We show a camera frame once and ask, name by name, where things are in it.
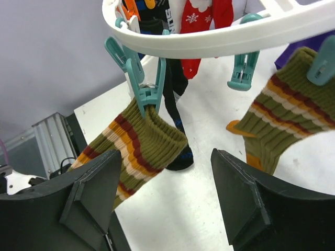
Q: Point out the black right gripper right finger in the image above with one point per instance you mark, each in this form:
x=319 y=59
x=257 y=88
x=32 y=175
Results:
x=262 y=212

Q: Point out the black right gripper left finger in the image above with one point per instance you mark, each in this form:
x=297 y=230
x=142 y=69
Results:
x=68 y=212

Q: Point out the olive striped sock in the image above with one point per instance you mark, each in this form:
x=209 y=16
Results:
x=289 y=108
x=148 y=144

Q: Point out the teal clothespin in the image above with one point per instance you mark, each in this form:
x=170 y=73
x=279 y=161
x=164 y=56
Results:
x=243 y=70
x=146 y=94
x=322 y=68

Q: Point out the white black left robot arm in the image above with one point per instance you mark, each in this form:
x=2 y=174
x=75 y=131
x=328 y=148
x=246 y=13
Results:
x=12 y=181

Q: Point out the white round sock hanger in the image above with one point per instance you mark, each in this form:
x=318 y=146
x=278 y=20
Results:
x=283 y=22

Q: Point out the red santa sock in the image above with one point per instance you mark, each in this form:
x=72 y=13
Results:
x=198 y=15

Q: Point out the black blue patterned sock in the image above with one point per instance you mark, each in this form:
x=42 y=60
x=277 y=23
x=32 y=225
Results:
x=153 y=22

